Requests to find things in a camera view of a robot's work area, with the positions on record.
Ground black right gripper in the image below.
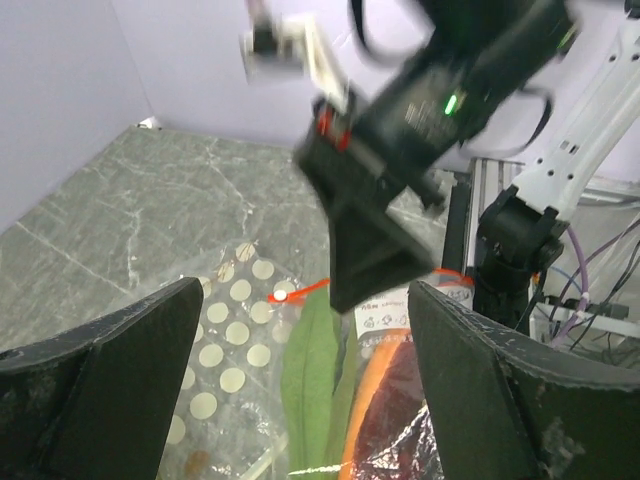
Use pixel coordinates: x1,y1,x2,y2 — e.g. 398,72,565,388
294,1,574,313

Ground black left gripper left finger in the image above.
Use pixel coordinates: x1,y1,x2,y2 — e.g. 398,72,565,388
1,277,203,480

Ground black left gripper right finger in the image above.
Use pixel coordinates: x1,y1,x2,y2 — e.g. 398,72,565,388
408,281,639,479

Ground clear bag orange zipper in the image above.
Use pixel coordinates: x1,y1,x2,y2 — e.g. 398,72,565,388
267,279,444,479

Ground red meat slab orange rind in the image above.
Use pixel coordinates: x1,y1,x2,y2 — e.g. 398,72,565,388
338,341,425,479

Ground green leafy vegetable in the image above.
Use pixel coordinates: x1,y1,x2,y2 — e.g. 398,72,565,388
280,287,358,479

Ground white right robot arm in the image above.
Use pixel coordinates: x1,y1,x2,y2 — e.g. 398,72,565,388
294,1,639,330

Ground clear bag white dots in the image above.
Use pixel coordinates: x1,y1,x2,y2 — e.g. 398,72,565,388
157,241,300,479

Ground loose cables under table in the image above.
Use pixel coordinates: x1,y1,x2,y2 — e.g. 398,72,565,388
529,219,640,361

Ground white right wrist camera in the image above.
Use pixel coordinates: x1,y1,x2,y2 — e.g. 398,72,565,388
239,1,350,113

